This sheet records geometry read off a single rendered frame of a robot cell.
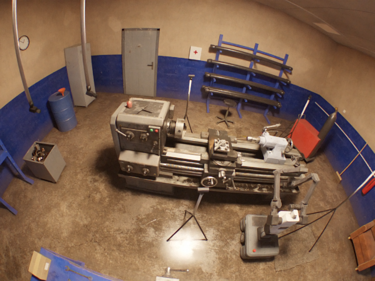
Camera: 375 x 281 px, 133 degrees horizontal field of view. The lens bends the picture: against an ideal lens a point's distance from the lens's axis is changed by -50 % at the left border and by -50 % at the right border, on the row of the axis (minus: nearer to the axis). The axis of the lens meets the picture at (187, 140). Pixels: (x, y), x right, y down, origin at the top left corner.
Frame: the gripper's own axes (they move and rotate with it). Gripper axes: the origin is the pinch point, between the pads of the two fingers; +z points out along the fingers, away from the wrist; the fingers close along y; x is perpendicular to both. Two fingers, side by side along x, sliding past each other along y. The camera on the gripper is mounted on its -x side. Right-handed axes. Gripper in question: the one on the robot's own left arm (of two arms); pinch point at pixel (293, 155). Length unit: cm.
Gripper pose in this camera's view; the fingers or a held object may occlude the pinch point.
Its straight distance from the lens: 239.2
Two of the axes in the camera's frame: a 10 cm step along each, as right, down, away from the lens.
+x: -1.2, 7.5, 6.5
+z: 0.7, -6.5, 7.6
